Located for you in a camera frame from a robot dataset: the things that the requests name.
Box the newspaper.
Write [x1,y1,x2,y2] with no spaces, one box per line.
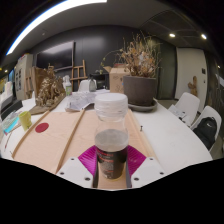
[64,90,101,113]

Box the yellow-green mug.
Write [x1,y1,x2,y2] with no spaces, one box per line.
[18,110,33,132]

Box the brown sculpture on wooden base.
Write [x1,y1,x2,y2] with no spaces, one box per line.
[29,65,67,116]

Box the beige cabinet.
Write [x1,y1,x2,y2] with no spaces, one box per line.
[13,53,34,101]

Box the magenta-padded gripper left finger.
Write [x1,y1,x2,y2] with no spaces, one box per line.
[55,145,100,189]

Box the dark wall screen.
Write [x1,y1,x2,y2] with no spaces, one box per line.
[34,40,76,72]

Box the black backpack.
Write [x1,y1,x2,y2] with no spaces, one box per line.
[192,116,218,151]

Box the flat round red coaster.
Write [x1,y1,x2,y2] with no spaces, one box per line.
[34,122,50,134]

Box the small wooden easel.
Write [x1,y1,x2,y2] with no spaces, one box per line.
[69,59,88,92]

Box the cardboard box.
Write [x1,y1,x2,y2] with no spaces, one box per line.
[103,64,132,94]

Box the grey plant saucer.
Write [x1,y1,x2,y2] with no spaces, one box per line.
[127,98,158,113]

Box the clear bottle with white cap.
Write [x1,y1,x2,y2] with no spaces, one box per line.
[93,92,130,180]

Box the spray bottle with green label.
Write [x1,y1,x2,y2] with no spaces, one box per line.
[63,74,73,97]

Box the wooden figure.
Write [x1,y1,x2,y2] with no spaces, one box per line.
[187,75,198,98]

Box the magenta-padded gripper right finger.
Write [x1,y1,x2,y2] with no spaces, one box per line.
[125,145,166,189]

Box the long ceiling light strip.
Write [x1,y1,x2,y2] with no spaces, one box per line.
[5,0,108,56]

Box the white chair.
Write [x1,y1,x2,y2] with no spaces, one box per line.
[168,92,201,127]
[78,79,91,93]
[189,105,223,153]

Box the dried plant in grey pot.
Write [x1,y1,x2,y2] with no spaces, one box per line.
[99,31,163,108]

